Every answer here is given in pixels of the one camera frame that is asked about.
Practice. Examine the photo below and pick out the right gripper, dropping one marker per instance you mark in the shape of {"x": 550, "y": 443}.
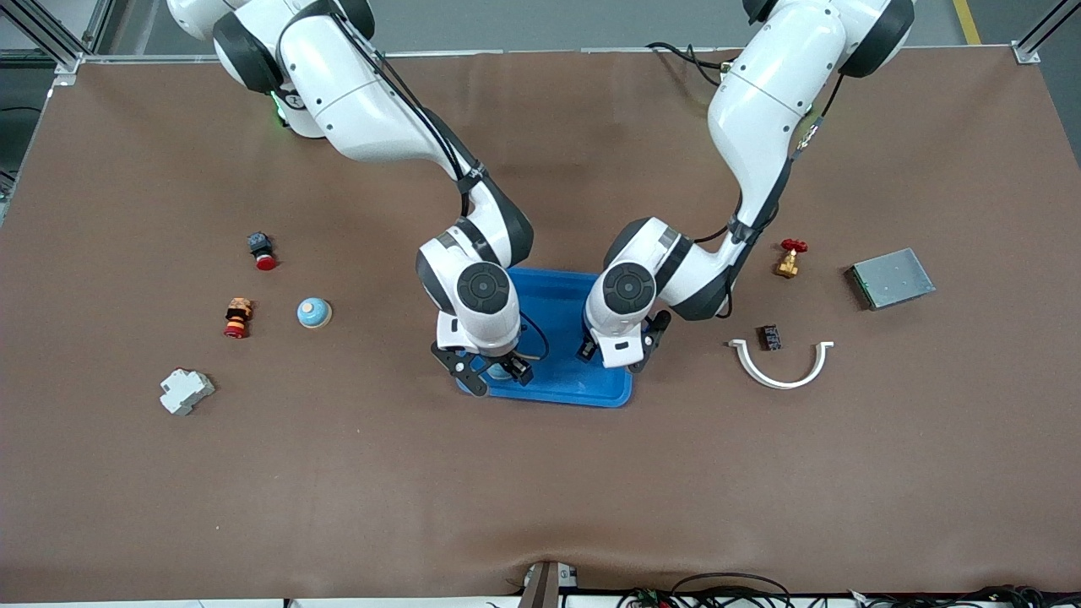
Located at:
{"x": 517, "y": 366}

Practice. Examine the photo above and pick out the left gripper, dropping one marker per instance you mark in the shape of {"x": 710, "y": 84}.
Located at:
{"x": 584, "y": 347}

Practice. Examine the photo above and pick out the light blue call bell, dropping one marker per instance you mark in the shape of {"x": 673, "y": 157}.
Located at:
{"x": 500, "y": 369}
{"x": 313, "y": 312}

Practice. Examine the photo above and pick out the small black capacitor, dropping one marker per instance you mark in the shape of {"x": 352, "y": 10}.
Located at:
{"x": 769, "y": 337}

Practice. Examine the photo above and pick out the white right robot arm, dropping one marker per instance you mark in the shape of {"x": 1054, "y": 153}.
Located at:
{"x": 481, "y": 291}

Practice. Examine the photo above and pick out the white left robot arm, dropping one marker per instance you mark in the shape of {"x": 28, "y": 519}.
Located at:
{"x": 629, "y": 287}

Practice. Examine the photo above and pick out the blue plastic tray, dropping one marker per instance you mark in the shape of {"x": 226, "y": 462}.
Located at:
{"x": 557, "y": 371}

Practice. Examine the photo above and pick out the brown table mat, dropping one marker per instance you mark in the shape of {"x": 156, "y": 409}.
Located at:
{"x": 540, "y": 490}

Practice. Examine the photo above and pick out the red orange emergency stop button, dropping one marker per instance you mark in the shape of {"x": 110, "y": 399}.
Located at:
{"x": 238, "y": 319}

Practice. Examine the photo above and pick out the grey metal box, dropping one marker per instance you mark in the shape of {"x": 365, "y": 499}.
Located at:
{"x": 891, "y": 279}

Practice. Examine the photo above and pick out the white circuit breaker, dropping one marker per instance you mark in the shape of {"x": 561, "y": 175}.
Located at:
{"x": 186, "y": 393}

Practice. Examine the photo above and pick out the grey clamp bracket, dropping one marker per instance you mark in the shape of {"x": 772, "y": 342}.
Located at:
{"x": 545, "y": 587}

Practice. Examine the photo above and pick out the red push button switch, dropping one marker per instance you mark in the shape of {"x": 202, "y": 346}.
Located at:
{"x": 263, "y": 253}

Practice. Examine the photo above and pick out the aluminium frame profile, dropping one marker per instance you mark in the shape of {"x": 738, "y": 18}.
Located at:
{"x": 69, "y": 61}
{"x": 1026, "y": 52}

